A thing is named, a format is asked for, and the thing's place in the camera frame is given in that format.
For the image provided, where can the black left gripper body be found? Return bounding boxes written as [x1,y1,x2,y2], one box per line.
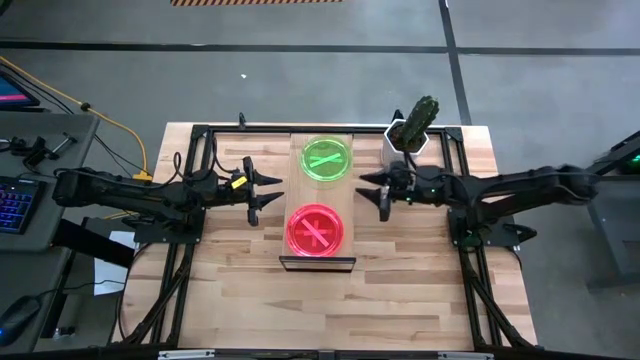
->
[214,155,260,227]

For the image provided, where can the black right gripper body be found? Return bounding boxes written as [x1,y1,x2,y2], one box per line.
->
[378,160,424,223]

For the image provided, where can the translucent green plastic plate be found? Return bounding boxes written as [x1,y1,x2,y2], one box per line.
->
[299,135,354,183]

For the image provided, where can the translucent red plastic plate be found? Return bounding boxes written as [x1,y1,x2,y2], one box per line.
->
[285,203,345,258]

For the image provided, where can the white hexagonal plant pot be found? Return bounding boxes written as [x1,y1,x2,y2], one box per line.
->
[382,118,430,166]

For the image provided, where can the tall green cactus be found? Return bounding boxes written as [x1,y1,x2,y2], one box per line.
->
[394,95,441,153]

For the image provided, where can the white paper sheet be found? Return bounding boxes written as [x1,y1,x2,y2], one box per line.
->
[92,229,137,297]

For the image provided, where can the black clamp tool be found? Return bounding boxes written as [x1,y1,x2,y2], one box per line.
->
[8,132,79,169]

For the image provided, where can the backlit keyboard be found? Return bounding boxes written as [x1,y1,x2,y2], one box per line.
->
[0,175,47,236]

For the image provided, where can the grey desk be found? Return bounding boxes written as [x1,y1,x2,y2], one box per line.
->
[0,110,101,354]

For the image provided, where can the black box with green light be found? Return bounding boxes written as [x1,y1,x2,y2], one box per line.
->
[587,128,640,177]

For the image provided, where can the computer monitor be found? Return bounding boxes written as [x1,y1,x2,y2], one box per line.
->
[0,69,41,109]

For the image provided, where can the black computer mouse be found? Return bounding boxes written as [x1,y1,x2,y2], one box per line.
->
[0,294,42,347]

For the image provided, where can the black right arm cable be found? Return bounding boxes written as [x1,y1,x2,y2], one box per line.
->
[399,149,421,174]

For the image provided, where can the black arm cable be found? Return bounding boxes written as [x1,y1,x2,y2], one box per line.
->
[399,149,421,174]
[172,137,241,186]

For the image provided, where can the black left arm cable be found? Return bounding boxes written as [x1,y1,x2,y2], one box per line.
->
[172,137,241,186]

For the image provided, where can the yellow cable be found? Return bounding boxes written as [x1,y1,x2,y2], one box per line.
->
[0,54,154,182]

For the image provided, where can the silver aluminium bracket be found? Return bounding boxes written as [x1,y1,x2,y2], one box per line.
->
[158,349,216,360]
[437,351,494,360]

